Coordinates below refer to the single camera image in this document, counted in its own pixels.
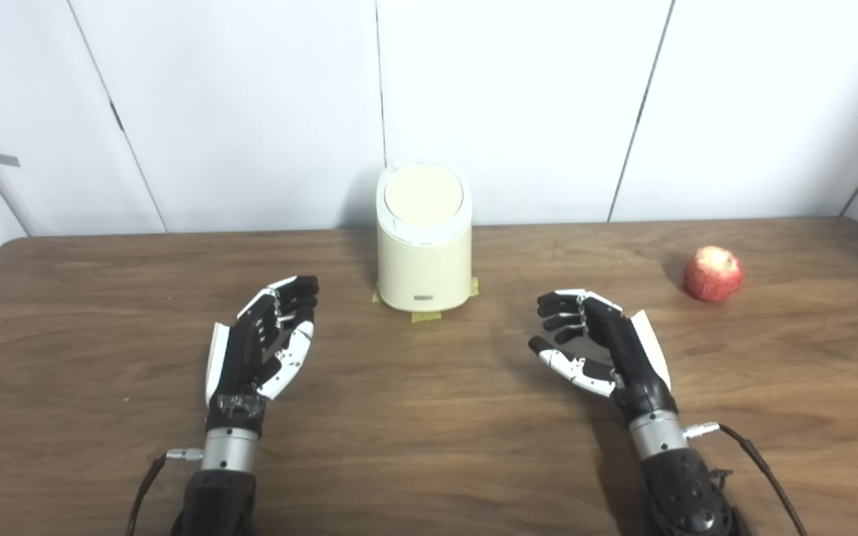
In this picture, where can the round cream bin lid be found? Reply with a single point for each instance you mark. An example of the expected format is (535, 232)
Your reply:
(424, 195)

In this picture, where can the red apple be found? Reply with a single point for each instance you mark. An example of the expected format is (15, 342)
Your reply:
(712, 274)

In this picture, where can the cream-colored cylindrical bin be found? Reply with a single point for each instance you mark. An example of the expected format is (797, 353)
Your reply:
(424, 264)

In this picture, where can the yellow tape piece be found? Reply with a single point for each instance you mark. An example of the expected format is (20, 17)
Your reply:
(376, 295)
(474, 287)
(426, 316)

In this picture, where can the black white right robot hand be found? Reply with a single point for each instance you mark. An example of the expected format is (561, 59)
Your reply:
(615, 350)

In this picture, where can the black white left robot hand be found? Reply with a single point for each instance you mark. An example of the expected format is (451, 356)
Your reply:
(250, 357)

